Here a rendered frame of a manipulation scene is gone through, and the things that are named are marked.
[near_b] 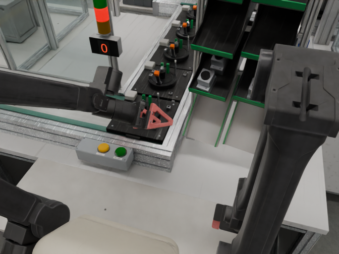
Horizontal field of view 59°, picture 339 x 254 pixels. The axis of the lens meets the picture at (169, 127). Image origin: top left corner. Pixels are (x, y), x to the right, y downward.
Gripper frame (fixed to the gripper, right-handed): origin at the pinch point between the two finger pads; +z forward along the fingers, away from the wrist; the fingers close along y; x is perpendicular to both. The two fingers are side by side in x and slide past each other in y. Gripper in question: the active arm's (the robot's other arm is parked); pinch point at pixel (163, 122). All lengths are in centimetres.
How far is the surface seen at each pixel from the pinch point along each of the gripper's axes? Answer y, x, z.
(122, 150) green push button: 31.4, 11.3, -1.9
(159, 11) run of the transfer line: 128, -90, 24
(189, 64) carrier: 61, -38, 29
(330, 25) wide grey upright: 54, -88, 111
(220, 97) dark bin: 5.2, -13.1, 18.9
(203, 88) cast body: 8.3, -14.9, 14.0
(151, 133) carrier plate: 33.8, 2.5, 8.4
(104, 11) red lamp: 33, -37, -20
